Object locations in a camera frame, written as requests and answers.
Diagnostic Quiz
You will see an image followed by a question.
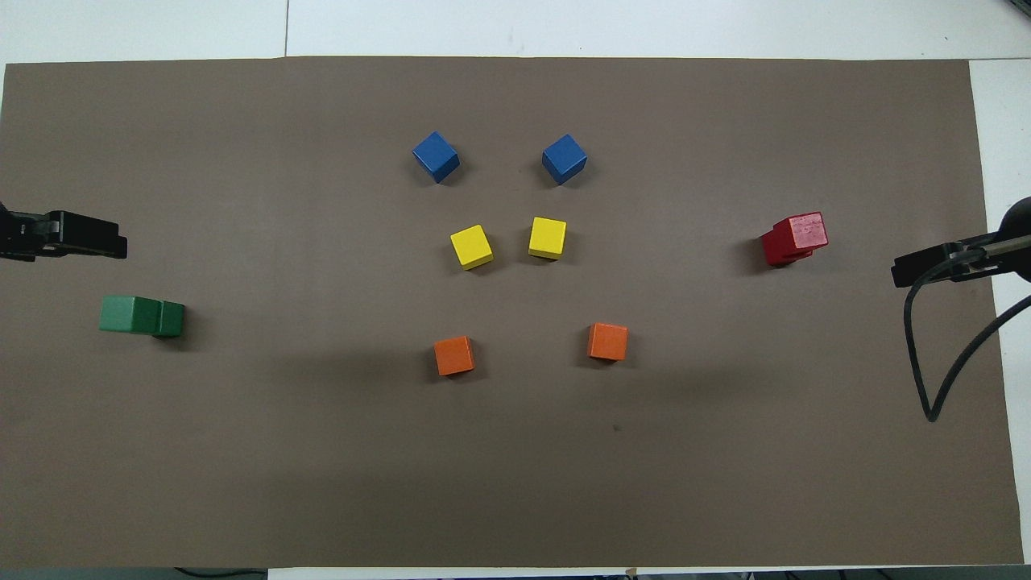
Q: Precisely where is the yellow wooden cube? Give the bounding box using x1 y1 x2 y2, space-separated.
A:
449 224 495 271
528 217 568 261

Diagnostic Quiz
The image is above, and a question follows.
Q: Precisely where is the orange wooden cube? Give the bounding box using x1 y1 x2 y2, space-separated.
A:
587 322 629 363
433 335 475 377

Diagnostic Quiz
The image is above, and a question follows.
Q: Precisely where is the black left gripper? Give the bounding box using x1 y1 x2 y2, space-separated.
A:
0 211 128 260

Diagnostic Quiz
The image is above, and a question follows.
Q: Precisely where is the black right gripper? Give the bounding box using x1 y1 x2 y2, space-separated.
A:
892 197 1031 288

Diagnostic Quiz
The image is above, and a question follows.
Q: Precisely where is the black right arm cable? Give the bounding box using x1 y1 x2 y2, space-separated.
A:
902 242 1031 424

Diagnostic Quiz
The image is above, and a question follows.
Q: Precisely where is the blue wooden cube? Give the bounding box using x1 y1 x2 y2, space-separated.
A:
541 134 588 186
412 131 462 184

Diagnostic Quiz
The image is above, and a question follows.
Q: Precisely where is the brown table mat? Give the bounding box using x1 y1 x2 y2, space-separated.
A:
0 56 1024 569

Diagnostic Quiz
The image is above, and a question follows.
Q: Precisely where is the red wooden cube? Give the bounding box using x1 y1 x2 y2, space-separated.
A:
761 230 813 267
773 212 829 253

